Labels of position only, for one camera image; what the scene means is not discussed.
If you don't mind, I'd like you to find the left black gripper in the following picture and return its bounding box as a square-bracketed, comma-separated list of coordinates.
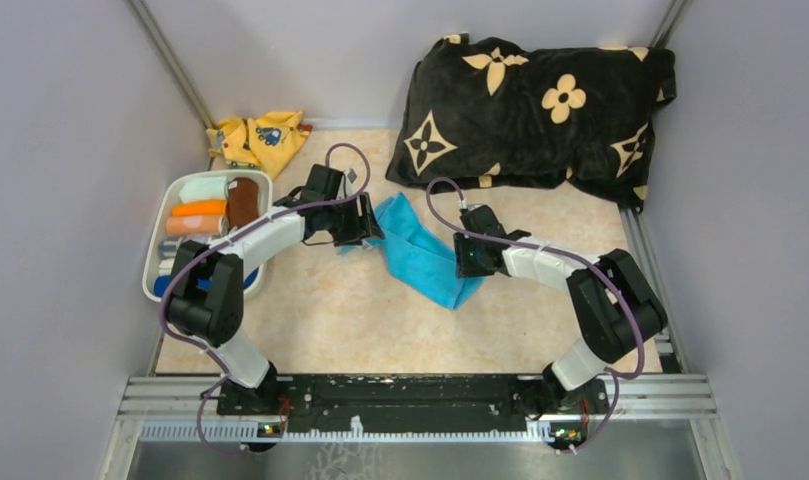
[323, 191, 384, 247]

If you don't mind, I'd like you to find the light blue towel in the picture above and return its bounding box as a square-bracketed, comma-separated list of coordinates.
[358, 193, 483, 310]

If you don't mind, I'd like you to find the brown towel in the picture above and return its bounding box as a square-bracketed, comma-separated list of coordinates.
[226, 177, 259, 229]

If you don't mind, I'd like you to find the dark blue towel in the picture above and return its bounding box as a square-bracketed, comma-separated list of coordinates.
[243, 269, 259, 290]

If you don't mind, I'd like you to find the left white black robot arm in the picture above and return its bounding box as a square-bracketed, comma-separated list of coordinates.
[159, 164, 384, 414]

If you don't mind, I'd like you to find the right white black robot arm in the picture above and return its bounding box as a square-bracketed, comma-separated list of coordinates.
[453, 205, 668, 412]

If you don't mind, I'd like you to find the yellow printed cloth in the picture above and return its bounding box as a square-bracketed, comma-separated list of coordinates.
[206, 111, 314, 179]

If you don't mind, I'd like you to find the mint green rolled towel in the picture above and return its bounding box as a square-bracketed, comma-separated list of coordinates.
[178, 176, 228, 204]

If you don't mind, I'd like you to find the black blanket with beige flowers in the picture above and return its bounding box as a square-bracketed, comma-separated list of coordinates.
[385, 34, 677, 211]

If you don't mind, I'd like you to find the orange rolled towel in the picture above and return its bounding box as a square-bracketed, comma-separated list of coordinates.
[171, 200, 227, 217]

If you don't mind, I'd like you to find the salmon rolled towel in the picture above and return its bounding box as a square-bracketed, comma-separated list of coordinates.
[164, 215, 228, 236]

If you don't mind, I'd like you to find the white plastic basket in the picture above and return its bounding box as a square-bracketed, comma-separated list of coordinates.
[141, 170, 272, 302]

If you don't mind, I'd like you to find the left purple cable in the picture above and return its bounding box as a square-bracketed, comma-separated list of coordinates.
[160, 142, 372, 457]

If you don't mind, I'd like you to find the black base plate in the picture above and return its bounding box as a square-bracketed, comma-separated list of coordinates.
[215, 374, 610, 436]

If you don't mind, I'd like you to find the aluminium frame rail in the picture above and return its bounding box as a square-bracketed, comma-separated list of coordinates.
[100, 373, 733, 479]

